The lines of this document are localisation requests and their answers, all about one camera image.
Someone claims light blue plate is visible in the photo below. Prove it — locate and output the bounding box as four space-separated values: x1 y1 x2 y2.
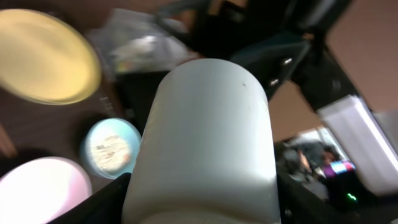
80 118 141 179

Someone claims pink bowl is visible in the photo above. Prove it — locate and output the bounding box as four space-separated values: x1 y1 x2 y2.
1 157 92 224

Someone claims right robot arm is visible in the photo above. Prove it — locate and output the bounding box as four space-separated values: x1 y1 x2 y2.
155 1 397 196

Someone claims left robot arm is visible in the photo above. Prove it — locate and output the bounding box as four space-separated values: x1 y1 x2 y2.
56 59 343 223

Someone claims clear plastic bin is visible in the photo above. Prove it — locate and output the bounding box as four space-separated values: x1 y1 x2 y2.
86 8 198 75

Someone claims yellow plate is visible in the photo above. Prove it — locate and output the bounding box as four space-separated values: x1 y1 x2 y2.
1 9 101 105

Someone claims dark brown serving tray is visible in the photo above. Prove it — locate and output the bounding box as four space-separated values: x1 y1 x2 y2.
0 71 147 194

